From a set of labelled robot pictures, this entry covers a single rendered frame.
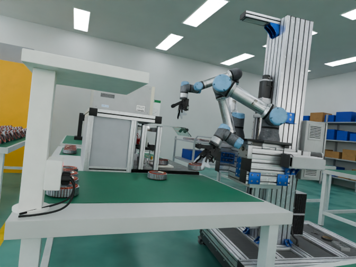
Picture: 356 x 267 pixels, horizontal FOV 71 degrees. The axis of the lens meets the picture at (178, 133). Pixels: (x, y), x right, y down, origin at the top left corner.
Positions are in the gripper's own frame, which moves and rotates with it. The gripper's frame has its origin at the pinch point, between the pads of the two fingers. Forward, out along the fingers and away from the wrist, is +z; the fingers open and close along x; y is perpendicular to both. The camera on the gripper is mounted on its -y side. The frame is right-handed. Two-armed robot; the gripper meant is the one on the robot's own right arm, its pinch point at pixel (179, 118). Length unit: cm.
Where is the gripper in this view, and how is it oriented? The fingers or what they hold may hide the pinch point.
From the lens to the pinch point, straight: 235.4
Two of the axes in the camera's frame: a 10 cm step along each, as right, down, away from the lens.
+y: 9.6, 1.0, 2.5
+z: -1.1, 9.9, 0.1
